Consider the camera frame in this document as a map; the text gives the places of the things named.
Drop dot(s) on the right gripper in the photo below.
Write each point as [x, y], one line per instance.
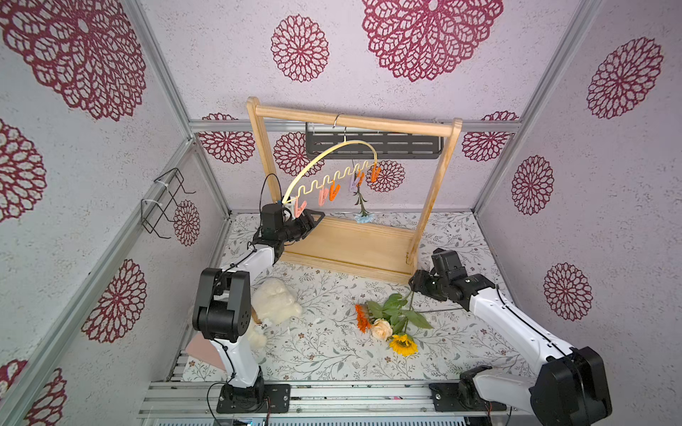
[426, 282]

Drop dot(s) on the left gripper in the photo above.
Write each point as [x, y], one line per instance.
[301, 226]

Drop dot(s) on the light blue artificial flower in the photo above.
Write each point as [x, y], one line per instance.
[364, 216]

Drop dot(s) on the lilac clothespin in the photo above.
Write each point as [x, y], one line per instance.
[354, 183]

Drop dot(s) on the peach artificial rose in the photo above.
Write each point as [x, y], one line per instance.
[380, 327]

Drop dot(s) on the yellow wavy clothes hanger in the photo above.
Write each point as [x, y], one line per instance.
[319, 162]

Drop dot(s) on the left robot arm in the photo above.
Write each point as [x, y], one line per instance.
[223, 309]

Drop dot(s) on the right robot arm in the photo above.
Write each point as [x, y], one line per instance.
[569, 386]

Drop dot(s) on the wooden clothes rack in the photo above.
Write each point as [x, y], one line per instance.
[379, 252]

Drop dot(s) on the pink clothespin far left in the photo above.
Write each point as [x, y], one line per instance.
[299, 206]

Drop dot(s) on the pink clothespin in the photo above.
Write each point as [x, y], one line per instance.
[299, 206]
[323, 196]

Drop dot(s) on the yellow artificial sunflower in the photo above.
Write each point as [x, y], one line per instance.
[400, 340]

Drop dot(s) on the orange artificial flower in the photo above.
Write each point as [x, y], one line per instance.
[362, 318]

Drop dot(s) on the orange clothespin far right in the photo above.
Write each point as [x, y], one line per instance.
[375, 171]

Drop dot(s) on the white plush teddy bear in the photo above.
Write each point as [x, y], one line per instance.
[272, 305]

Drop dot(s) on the pink box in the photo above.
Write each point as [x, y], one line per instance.
[202, 349]

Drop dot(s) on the black wall shelf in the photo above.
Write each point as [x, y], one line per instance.
[387, 145]

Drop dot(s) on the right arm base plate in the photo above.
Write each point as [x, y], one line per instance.
[457, 397]

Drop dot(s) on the black wire wall rack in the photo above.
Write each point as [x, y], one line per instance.
[155, 210]

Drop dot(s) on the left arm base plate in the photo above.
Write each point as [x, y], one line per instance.
[259, 399]

